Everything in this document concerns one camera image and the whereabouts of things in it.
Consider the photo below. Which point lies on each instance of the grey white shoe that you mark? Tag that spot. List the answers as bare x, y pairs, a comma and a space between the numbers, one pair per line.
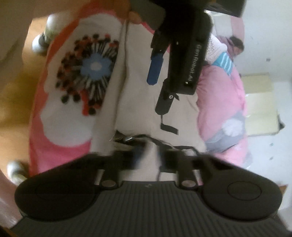
17, 172
45, 34

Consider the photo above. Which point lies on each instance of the beige jacket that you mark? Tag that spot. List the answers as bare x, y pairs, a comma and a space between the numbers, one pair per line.
136, 109

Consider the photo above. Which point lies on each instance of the person's left hand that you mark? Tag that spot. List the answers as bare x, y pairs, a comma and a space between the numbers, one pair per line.
134, 18

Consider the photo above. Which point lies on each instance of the turquoise striped cloth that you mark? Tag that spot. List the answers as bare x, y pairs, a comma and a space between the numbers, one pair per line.
224, 62

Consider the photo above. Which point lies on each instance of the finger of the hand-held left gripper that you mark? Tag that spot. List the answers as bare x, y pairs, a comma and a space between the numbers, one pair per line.
165, 102
155, 68

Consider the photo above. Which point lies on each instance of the pink grey floral quilt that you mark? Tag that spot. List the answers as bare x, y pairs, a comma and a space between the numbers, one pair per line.
221, 95

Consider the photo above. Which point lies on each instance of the white brown checked blanket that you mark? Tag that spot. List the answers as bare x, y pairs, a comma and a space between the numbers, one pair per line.
216, 46

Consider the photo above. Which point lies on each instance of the pink cream headboard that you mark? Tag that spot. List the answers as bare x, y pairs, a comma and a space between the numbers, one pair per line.
237, 26

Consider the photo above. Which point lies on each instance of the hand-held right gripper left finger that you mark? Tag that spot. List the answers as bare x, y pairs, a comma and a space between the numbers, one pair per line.
136, 157

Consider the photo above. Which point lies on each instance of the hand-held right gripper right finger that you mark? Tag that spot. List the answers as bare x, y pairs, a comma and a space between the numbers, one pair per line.
168, 159

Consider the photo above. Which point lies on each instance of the cream wardrobe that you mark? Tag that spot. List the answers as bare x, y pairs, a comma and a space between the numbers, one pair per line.
260, 109

